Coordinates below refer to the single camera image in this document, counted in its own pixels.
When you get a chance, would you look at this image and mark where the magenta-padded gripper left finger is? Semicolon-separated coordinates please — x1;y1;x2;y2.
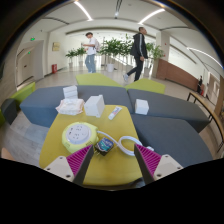
43;144;95;186

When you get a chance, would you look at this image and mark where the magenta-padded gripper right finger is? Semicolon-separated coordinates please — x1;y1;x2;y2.
133;143;184;185

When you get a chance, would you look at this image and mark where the dark grey charger block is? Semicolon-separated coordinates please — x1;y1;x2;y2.
94;137;115;157

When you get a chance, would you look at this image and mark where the round yellow-green power strip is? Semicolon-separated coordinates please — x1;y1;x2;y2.
61;121;100;154

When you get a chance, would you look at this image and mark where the wet wipes pack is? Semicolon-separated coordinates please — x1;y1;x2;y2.
55;97;86;116

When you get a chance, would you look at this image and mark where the small white box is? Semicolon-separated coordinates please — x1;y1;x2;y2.
134;98;150;116

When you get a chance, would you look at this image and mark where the long grey sofa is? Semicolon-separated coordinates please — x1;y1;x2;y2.
19;84;134;129

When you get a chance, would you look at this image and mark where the large white box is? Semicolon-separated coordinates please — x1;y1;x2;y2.
83;94;106;119

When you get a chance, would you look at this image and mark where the small white tube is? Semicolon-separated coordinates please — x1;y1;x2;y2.
107;105;123;121

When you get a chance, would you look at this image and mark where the wooden bench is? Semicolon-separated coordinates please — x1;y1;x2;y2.
186;91;224;153

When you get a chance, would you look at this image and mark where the dark grey stool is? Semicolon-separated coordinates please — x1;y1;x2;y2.
0;97;18;125

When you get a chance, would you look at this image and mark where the green sofa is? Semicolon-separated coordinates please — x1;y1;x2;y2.
124;77;166;95
75;72;124;88
0;81;37;126

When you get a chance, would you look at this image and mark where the person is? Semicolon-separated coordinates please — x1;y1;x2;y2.
82;31;100;74
196;75;204;95
122;26;149;83

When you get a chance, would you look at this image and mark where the potted green plants group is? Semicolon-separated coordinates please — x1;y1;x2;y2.
64;34;166;76

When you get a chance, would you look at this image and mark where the ceiling light strips group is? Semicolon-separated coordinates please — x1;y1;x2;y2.
73;0;224;69

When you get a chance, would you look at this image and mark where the white power strip cable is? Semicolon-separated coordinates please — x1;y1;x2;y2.
96;130;155;157

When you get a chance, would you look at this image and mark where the yellow wall notice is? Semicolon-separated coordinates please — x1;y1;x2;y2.
51;41;61;52

